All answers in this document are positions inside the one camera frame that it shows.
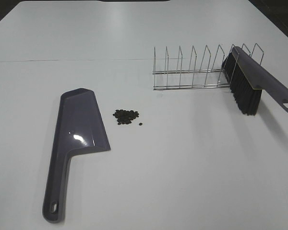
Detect pile of coffee beans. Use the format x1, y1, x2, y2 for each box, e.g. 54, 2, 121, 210
112, 109, 139, 125

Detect chrome wire dish rack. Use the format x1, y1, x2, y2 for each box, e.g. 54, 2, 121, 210
152, 43, 265, 91

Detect purple plastic dustpan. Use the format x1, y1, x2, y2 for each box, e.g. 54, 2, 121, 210
42, 88, 111, 223

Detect purple brush black bristles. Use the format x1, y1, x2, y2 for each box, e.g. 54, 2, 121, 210
222, 46, 288, 115

